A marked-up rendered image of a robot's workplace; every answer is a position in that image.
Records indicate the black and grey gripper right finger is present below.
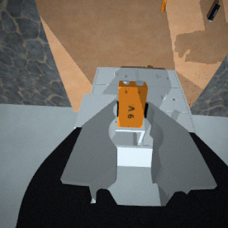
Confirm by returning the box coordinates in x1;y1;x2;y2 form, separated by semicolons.
144;102;228;217

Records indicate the grey drawer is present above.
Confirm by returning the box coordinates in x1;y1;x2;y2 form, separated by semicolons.
143;114;195;146
146;88;188;113
93;86;119;95
95;68;136;85
74;93;145;146
138;69;180;88

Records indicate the black aa battery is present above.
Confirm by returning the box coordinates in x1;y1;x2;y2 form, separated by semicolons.
207;4;221;21

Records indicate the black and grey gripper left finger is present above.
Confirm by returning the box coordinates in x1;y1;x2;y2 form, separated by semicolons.
16;100;119;228

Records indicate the orange 9v battery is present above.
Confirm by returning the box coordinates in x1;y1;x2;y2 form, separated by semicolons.
117;80;148;128

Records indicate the white chest of drawers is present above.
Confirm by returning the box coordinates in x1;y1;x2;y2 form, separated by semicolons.
90;67;199;167

